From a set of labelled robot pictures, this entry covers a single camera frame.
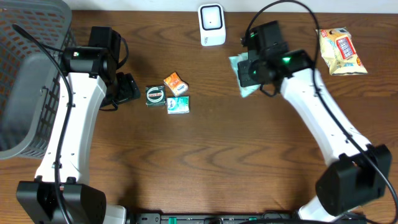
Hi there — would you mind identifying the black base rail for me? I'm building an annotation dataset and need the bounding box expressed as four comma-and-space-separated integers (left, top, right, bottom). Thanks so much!
127, 212, 368, 224

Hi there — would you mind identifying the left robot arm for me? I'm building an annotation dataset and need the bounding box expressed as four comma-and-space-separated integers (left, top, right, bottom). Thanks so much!
16, 26, 141, 223

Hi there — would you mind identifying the white teal Kleenex tissue pack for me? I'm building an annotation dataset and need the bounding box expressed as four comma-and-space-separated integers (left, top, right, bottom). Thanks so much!
167, 96, 190, 114

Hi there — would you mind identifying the white barcode scanner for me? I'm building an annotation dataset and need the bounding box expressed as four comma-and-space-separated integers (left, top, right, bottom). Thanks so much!
198, 3, 226, 47

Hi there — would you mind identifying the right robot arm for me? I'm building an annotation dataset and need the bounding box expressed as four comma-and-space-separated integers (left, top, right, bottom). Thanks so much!
238, 21, 392, 222

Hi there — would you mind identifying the grey plastic mesh basket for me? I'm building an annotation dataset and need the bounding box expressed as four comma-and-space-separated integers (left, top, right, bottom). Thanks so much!
1, 0, 76, 159

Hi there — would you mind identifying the mint green tissue pack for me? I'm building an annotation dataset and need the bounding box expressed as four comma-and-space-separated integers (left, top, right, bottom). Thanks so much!
229, 52, 260, 98

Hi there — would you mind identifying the small orange snack packet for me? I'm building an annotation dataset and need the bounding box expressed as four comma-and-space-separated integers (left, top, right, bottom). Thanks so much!
164, 72, 188, 96

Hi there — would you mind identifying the yellow orange snack bag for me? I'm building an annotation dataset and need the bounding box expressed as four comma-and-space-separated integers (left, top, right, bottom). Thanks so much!
317, 27, 368, 76

